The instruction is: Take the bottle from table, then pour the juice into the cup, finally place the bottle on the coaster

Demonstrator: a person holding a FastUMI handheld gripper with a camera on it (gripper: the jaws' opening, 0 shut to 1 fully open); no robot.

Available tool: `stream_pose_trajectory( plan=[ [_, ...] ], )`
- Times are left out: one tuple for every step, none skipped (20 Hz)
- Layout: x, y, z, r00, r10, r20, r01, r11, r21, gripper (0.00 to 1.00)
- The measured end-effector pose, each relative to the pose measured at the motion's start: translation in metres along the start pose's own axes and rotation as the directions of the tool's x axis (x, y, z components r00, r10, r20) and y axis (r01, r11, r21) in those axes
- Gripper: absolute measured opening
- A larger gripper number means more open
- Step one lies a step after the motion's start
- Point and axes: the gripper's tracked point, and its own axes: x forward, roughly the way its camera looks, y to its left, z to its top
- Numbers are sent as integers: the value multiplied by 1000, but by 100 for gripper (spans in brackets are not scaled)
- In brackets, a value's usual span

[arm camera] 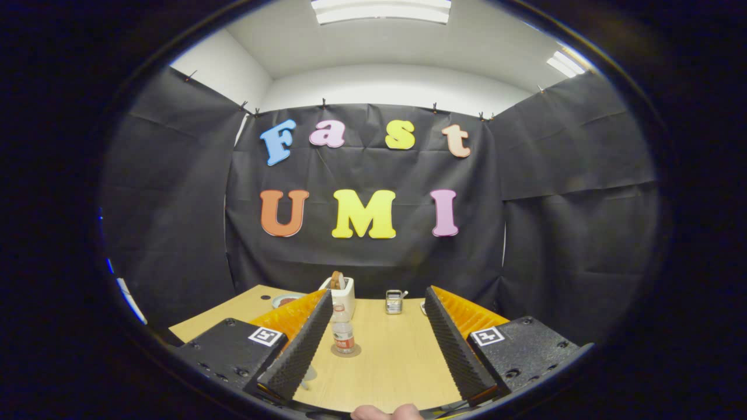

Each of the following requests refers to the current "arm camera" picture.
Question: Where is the white toaster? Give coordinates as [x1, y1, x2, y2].
[318, 276, 357, 323]

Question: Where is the wooden table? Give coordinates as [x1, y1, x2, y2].
[169, 284, 469, 414]

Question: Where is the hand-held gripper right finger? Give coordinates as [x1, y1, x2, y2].
[424, 285, 596, 407]

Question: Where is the small ceiling light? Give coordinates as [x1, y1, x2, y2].
[546, 49, 587, 79]

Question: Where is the small glass jar with spoon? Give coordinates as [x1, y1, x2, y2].
[385, 289, 410, 316]

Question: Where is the clear plastic bottle red label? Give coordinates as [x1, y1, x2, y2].
[331, 303, 356, 355]

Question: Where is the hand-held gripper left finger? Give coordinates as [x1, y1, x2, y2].
[174, 288, 335, 404]

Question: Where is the black backdrop cloth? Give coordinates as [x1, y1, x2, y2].
[99, 66, 664, 346]

